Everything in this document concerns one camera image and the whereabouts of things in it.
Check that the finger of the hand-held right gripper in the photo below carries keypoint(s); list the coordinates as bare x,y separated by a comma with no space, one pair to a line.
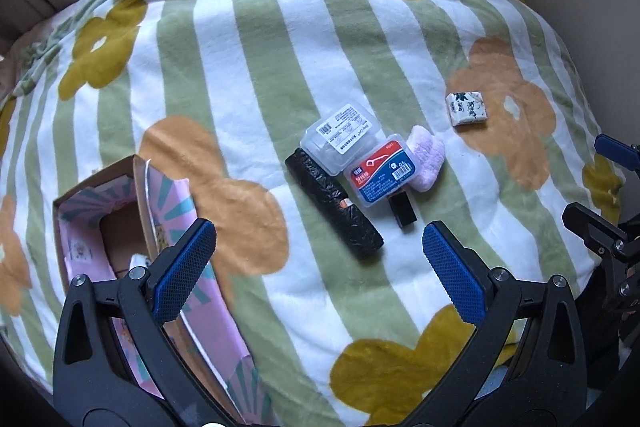
616,149
595,224

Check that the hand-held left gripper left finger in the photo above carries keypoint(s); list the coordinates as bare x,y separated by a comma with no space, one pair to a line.
187,267

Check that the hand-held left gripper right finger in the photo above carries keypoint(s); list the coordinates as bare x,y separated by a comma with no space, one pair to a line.
452,272

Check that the cardboard box with pink lining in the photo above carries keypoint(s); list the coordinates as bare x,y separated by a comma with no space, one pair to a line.
90,212

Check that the pink fluffy scrunchie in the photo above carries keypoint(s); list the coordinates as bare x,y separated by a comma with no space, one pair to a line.
427,157

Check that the floss box red blue label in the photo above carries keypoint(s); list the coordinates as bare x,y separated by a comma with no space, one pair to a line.
382,172

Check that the black trash bag roll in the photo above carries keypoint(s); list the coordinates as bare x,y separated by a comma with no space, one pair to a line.
325,197

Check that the white tissue packet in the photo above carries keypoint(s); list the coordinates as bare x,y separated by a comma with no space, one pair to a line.
466,107

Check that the clear plastic box white label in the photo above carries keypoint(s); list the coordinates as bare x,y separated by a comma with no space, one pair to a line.
337,134

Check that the striped floral blanket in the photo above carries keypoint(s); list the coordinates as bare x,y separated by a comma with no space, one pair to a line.
280,57

